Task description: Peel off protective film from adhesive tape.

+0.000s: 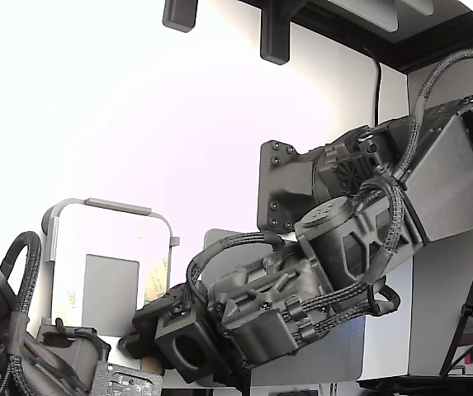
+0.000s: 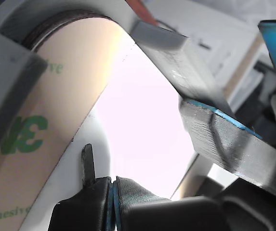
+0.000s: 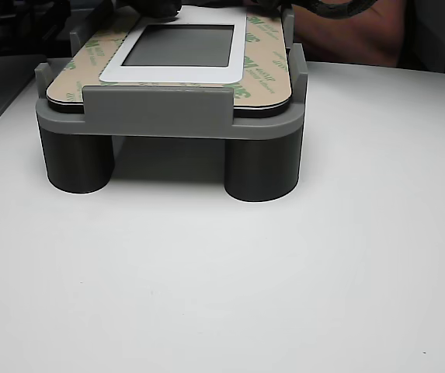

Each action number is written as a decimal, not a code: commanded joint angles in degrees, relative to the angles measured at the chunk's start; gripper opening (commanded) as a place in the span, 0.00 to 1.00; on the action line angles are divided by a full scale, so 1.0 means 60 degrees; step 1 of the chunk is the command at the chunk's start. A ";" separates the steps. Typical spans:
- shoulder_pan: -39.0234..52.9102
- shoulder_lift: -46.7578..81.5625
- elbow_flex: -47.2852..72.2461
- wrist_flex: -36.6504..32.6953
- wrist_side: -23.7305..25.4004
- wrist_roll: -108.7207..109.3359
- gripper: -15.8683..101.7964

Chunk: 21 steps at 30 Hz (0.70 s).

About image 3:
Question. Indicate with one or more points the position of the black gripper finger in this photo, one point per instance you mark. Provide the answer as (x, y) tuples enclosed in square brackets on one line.
[(165, 8)]

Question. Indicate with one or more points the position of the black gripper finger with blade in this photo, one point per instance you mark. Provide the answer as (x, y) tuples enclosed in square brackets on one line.
[(138, 5)]

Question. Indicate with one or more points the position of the black printed gripper finger with blue pad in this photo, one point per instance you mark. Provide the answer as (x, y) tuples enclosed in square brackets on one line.
[(272, 3)]

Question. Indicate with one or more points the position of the panel with tan adhesive liner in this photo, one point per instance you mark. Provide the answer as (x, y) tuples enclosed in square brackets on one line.
[(74, 81)]

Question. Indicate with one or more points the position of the bare person forearm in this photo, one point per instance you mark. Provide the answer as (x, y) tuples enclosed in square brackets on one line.
[(354, 39)]

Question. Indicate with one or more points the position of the white panel with gray window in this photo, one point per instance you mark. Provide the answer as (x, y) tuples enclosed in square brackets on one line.
[(175, 74)]

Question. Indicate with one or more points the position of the gray printed fixture stand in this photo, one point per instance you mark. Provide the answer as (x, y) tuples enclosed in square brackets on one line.
[(156, 112)]

